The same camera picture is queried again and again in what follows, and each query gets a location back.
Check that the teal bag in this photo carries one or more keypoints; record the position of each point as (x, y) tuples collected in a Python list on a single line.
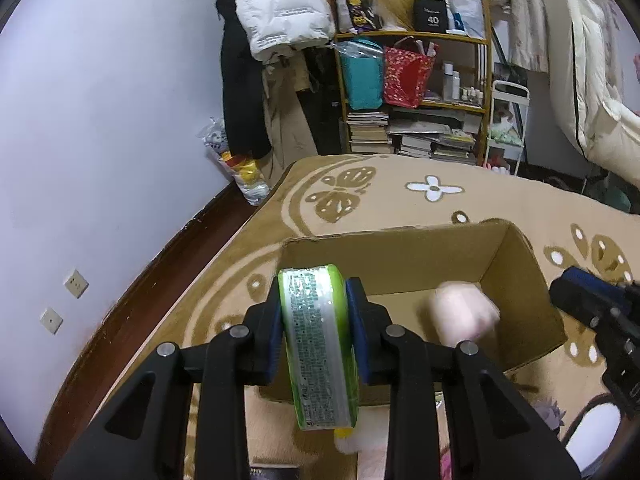
[(363, 72)]

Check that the wooden bookshelf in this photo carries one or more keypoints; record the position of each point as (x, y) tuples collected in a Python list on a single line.
[(450, 124)]

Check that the black hanging coat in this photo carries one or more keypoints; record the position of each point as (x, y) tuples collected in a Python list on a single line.
[(242, 90)]

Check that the upper wall socket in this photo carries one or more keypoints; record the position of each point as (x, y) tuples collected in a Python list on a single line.
[(76, 284)]

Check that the open cardboard box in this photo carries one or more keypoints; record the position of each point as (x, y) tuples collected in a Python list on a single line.
[(401, 268)]

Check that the green tissue pack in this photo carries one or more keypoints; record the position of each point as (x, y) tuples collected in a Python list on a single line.
[(321, 361)]

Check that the black box marked 40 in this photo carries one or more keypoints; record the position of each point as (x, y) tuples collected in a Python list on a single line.
[(430, 16)]

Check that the pink tissue pack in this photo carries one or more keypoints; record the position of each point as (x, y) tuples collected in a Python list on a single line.
[(461, 311)]

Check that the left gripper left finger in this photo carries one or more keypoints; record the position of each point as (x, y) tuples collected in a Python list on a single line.
[(141, 432)]

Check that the blonde wig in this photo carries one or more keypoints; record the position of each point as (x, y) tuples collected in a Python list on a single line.
[(394, 14)]

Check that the plastic bag of toys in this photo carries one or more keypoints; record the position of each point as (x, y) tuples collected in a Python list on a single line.
[(242, 169)]

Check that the beige trench coat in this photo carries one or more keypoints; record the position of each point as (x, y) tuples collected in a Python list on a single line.
[(287, 127)]

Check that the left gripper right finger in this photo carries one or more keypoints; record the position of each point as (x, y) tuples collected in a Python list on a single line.
[(494, 433)]

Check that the stack of books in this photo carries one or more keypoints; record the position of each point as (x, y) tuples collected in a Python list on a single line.
[(367, 133)]

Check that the beige patterned carpet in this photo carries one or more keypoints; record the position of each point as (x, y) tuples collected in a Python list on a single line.
[(405, 226)]

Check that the black tissue pack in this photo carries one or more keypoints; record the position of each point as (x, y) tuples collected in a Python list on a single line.
[(274, 472)]

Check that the cream padded chair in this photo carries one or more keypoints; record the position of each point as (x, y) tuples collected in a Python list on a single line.
[(585, 101)]

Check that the pink bear plush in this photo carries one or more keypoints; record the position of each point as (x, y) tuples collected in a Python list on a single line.
[(445, 465)]

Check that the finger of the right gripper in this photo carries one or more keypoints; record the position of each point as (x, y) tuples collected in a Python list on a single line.
[(585, 307), (622, 294)]

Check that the white trolley cart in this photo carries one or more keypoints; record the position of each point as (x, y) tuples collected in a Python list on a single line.
[(506, 130)]

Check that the white fluffy duck plush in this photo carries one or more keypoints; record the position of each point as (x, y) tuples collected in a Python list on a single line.
[(370, 433)]

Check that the red gift bag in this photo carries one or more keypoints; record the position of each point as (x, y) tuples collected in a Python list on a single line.
[(406, 73)]

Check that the wall socket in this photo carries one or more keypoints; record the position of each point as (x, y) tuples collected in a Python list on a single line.
[(51, 320), (76, 284)]

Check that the lower wall socket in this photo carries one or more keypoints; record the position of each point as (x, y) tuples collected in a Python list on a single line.
[(51, 320)]

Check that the white puffer jacket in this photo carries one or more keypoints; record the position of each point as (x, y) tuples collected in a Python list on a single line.
[(276, 28)]

